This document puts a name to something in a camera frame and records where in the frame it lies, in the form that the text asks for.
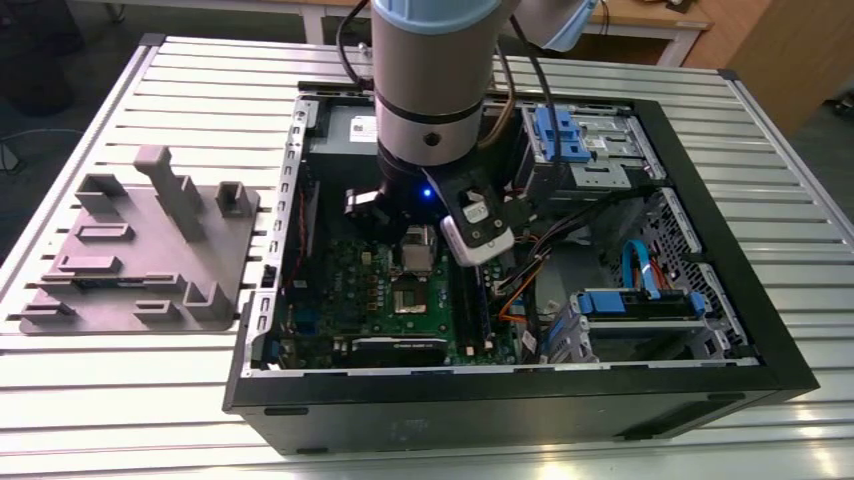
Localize black open PC case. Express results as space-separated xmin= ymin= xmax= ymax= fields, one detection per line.
xmin=220 ymin=79 xmax=821 ymax=456

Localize wooden cabinet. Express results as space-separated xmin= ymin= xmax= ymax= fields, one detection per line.
xmin=686 ymin=0 xmax=854 ymax=137

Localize black cable bundle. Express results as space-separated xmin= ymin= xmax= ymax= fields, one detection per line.
xmin=491 ymin=185 xmax=663 ymax=297

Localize silver disk bay cage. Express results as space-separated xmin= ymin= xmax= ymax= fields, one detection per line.
xmin=564 ymin=288 xmax=753 ymax=365

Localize blue data cable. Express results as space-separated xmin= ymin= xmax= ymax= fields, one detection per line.
xmin=619 ymin=238 xmax=663 ymax=302

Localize green motherboard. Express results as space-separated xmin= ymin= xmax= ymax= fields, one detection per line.
xmin=277 ymin=234 xmax=523 ymax=370

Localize black graphics card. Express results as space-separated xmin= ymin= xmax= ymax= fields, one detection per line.
xmin=347 ymin=334 xmax=450 ymax=370

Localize grey power supply unit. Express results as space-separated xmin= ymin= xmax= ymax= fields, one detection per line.
xmin=307 ymin=105 xmax=386 ymax=229

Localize silver optical drive cage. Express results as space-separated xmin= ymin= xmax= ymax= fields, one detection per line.
xmin=514 ymin=104 xmax=668 ymax=217

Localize silver CPU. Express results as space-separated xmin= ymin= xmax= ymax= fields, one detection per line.
xmin=402 ymin=224 xmax=439 ymax=275

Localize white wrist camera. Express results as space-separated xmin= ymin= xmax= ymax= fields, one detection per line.
xmin=438 ymin=185 xmax=518 ymax=267

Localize grey parts rack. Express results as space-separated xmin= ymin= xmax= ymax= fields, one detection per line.
xmin=17 ymin=144 xmax=263 ymax=335

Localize blue plastic drive latch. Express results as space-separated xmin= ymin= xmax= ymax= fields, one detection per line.
xmin=535 ymin=107 xmax=596 ymax=164

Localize wooden desk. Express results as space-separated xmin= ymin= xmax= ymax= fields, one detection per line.
xmin=579 ymin=0 xmax=714 ymax=69

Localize RAM stick in rack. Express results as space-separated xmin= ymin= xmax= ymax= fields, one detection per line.
xmin=72 ymin=277 xmax=152 ymax=291

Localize hard disk in blue carrier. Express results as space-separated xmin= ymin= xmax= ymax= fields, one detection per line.
xmin=574 ymin=291 xmax=708 ymax=322

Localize CPU socket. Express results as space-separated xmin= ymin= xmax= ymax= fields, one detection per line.
xmin=390 ymin=272 xmax=430 ymax=316

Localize orange wires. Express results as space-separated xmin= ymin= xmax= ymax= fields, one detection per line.
xmin=496 ymin=277 xmax=539 ymax=326

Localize black RAM slot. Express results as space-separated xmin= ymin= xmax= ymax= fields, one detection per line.
xmin=460 ymin=262 xmax=480 ymax=354
xmin=467 ymin=262 xmax=487 ymax=353
xmin=454 ymin=262 xmax=472 ymax=355

